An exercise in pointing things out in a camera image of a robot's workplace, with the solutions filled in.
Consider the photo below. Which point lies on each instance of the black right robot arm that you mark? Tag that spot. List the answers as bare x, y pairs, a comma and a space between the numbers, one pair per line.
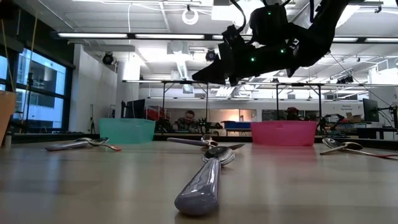
317, 31

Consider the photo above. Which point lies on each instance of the pink plastic bin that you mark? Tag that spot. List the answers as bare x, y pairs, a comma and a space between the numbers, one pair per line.
283, 133

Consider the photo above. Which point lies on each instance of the blue plastic crate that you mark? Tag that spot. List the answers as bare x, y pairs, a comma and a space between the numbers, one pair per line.
236, 125

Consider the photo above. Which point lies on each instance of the small white cylinder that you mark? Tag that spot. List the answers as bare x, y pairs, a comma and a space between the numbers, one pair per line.
7, 140

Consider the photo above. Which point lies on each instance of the person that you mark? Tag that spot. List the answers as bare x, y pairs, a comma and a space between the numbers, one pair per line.
292, 115
186, 123

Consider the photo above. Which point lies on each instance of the teal plastic bin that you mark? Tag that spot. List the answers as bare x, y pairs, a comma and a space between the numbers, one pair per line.
127, 130

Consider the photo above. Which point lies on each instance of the orange plastic bin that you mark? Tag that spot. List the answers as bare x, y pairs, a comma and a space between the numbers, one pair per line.
6, 118

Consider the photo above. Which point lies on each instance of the long ceiling light fixture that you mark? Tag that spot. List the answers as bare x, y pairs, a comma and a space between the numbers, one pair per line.
168, 36

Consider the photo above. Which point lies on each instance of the black round ceiling spotlight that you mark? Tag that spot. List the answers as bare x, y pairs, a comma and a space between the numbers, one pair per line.
108, 58
210, 55

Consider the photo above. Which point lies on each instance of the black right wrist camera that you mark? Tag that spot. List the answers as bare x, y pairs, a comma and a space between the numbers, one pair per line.
233, 35

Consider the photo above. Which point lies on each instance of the large dark-framed window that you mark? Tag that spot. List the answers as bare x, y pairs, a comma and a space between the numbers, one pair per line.
40, 81

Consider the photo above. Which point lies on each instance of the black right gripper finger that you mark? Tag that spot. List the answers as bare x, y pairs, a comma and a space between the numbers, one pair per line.
211, 76

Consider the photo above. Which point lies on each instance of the black computer monitor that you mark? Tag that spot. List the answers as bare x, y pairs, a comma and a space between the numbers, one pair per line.
135, 109
370, 110

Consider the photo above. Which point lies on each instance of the black aluminium table frame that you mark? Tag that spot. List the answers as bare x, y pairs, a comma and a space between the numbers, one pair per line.
46, 137

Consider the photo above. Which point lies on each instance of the black background robot arm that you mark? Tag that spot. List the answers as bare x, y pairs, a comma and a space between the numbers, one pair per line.
210, 124

